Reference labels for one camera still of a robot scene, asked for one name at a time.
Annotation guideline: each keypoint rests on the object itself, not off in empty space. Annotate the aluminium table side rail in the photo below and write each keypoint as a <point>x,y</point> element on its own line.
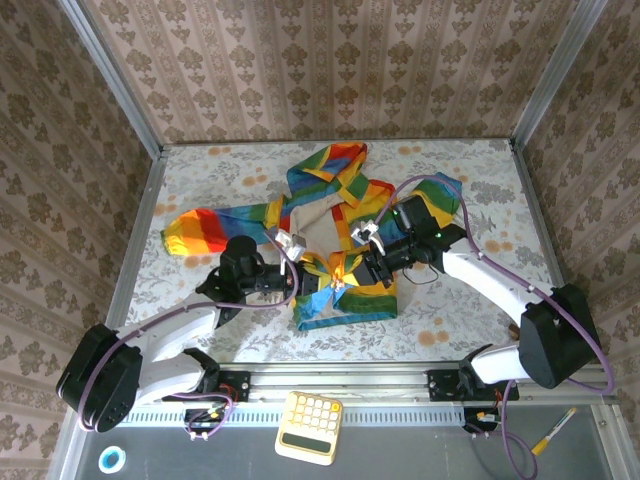
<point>537,215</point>
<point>137,240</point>

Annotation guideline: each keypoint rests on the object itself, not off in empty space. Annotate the floral leaf print tablecloth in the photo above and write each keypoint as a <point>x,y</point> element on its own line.
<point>450,320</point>

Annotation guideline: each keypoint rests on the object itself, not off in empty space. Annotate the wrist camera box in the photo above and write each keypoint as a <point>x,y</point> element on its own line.
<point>287,245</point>
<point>367,235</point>

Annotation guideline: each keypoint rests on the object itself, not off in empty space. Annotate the rainbow striped zip jacket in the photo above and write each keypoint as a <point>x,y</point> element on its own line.
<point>345,200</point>

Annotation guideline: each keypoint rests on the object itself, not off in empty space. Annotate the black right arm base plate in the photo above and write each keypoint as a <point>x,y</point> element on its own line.
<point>442,387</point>

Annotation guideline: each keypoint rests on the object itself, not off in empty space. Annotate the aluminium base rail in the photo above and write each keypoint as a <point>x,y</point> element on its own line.
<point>340,382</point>

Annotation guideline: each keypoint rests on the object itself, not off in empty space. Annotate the yellow white pen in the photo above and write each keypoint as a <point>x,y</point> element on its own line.
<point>552,432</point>

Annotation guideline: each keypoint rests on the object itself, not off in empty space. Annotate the aluminium frame post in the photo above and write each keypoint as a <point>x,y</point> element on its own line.
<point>115,85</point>
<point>555,70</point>

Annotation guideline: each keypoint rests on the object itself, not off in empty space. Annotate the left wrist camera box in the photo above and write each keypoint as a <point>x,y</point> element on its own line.
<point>287,245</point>

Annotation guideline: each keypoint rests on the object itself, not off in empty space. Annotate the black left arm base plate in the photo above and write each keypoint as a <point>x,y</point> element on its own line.
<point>235,387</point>

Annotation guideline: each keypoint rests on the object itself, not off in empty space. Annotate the blue white tape roll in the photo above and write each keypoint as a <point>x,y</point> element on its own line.
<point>111,459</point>

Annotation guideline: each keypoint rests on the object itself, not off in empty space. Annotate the cream yellow calculator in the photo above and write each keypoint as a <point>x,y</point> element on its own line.
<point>310,430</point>

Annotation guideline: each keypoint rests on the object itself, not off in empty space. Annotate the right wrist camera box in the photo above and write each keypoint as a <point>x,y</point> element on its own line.
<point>367,235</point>

